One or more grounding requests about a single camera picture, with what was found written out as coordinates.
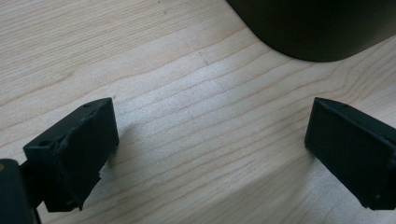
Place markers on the brown divided box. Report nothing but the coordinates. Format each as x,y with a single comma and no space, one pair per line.
311,28

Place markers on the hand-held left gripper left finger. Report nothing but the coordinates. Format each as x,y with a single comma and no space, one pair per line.
77,155

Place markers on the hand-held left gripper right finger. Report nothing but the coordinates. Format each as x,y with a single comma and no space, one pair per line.
351,149

